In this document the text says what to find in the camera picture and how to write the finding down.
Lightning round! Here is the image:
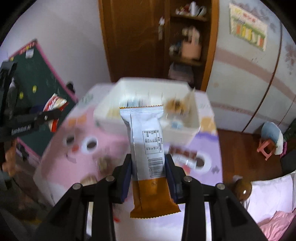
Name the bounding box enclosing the red white snack packet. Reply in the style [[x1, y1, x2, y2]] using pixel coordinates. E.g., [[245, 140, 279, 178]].
[[43, 93, 69, 133]]

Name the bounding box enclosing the white orange snack bar wrapper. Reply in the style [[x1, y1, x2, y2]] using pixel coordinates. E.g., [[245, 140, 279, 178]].
[[120, 105, 180, 219]]

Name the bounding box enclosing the left hand of person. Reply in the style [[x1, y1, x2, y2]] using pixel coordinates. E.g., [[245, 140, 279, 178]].
[[2, 139, 17, 177]]

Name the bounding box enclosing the brown round bedpost knob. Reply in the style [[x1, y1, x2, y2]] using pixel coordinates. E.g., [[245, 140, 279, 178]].
[[233, 179, 252, 202]]

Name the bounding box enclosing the pink bed sheet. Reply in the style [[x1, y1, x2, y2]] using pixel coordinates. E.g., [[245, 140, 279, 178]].
[[245, 170, 296, 241]]

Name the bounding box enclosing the pink plastic stool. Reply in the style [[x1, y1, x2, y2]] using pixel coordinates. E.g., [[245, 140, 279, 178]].
[[257, 138, 275, 161]]

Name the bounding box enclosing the blue white cushion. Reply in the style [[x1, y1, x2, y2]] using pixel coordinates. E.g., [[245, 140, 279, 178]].
[[261, 121, 284, 155]]

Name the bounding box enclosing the white plastic storage bin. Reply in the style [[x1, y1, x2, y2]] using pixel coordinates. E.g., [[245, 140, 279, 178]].
[[93, 77, 201, 145]]

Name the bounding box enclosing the pale wardrobe with floral doors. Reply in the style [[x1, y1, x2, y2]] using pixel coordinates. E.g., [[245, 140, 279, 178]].
[[207, 1, 295, 133]]

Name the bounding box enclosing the brown wooden door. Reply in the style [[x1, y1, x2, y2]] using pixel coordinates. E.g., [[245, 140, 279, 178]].
[[98, 0, 165, 82]]

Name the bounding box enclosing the folded cloth stack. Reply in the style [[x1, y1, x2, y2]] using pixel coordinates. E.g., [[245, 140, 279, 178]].
[[168, 63, 194, 82]]

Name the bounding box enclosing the pink basket on shelf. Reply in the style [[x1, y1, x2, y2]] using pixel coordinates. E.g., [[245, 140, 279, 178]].
[[181, 26, 202, 61]]

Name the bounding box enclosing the wooden corner shelf unit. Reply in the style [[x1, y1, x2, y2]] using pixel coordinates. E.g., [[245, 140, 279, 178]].
[[165, 1, 219, 91]]

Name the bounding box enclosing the green chalkboard pink frame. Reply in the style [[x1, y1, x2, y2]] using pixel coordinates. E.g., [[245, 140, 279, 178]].
[[9, 40, 78, 163]]

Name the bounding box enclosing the colourful paper wall chart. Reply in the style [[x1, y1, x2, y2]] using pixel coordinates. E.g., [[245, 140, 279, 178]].
[[229, 1, 269, 51]]

